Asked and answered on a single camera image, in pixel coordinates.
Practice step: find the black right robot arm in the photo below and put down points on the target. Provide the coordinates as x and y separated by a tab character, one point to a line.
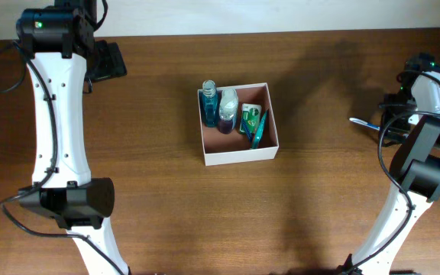
411	121

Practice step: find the green toothpaste tube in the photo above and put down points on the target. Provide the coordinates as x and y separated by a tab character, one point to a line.
260	130

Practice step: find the clear purple soap bottle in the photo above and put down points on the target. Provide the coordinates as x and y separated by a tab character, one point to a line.
228	109

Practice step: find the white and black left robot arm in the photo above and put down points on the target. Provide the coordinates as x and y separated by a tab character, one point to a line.
58	45

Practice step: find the blue mouthwash bottle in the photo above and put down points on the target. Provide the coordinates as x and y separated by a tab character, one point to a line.
209	103

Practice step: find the green soap bar box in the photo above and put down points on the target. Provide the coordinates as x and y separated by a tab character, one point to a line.
250	113

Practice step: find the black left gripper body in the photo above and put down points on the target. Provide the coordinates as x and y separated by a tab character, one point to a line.
107	64

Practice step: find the blue and white toothbrush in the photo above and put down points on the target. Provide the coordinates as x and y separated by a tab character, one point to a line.
371	126

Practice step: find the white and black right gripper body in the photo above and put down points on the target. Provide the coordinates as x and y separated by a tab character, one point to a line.
399	101

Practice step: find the blue disposable razor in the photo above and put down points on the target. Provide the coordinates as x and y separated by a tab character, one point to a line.
248	133

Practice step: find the white cardboard box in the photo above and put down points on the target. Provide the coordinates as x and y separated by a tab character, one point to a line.
219	148

